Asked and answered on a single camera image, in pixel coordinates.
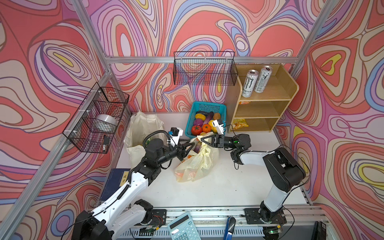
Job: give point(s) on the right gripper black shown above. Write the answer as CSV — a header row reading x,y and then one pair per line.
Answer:
x,y
217,140

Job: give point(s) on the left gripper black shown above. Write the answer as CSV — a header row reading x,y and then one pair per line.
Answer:
x,y
180,150

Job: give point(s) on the dark purple toy eggplant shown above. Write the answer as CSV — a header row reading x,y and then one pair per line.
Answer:
x,y
198,147

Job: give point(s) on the yellowish plastic grocery bag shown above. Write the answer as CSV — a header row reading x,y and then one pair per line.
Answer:
x,y
199,165

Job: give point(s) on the teal plastic basket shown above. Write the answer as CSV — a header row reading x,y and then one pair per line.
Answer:
x,y
205,112

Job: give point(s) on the beige canvas tote bag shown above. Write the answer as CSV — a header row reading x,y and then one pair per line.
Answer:
x,y
140,126

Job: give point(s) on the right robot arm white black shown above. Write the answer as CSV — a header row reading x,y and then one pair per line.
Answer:
x,y
284,171

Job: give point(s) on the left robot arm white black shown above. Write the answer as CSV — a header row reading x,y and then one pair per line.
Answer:
x,y
120,211

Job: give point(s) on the orange toy pepper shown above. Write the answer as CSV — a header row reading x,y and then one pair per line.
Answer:
x,y
206,128

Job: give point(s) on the red toy tomato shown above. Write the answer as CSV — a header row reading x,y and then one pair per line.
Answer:
x,y
196,130

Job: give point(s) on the purple toy onion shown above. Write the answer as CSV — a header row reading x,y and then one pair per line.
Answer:
x,y
198,122

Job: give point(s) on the light purple toy eggplant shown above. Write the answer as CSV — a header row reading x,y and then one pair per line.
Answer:
x,y
209,117

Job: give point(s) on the brown toy potato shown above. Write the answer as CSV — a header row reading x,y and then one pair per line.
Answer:
x,y
217,116

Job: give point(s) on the yellow toy corn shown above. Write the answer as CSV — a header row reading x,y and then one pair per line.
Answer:
x,y
200,116

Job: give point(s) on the yellow chip packet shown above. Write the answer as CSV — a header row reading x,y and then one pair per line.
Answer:
x,y
239,123

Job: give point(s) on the wooden shelf unit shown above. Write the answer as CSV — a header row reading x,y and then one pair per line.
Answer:
x,y
262,111

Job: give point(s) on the blue book on table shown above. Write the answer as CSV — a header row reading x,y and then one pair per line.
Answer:
x,y
116,179

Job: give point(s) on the white Monster can left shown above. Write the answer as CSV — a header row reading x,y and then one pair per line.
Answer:
x,y
250,82

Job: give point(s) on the teal calculator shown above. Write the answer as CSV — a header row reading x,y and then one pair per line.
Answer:
x,y
183,228

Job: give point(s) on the white energy can right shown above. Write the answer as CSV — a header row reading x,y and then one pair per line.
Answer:
x,y
264,76

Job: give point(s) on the silver tape roll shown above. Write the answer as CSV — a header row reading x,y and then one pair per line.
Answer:
x,y
105,124

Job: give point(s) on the black device bottom right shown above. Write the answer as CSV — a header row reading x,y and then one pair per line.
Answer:
x,y
319,231

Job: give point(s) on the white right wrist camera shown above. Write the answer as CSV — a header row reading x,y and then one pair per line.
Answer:
x,y
219,126

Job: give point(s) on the black wire basket back wall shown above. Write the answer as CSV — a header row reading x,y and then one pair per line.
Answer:
x,y
210,68

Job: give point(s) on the black wire basket wall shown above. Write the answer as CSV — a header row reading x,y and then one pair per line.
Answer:
x,y
99,100
210,68

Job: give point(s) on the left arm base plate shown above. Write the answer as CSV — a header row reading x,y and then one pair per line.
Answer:
x,y
156,218

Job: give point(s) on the blue handled tool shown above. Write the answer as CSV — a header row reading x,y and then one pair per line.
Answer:
x,y
230,228

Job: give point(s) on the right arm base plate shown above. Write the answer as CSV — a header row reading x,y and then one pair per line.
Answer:
x,y
257,216

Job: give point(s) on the black wire basket left wall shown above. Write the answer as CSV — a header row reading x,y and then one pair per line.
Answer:
x,y
99,100

